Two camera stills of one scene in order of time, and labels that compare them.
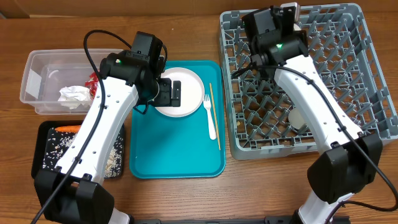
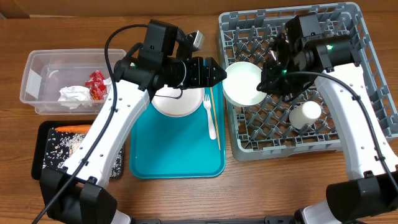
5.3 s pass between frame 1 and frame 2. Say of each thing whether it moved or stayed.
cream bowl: moved
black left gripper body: moved
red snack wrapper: stayed
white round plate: stayed
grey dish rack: stayed
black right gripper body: moved
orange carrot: stayed
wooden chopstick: stayed
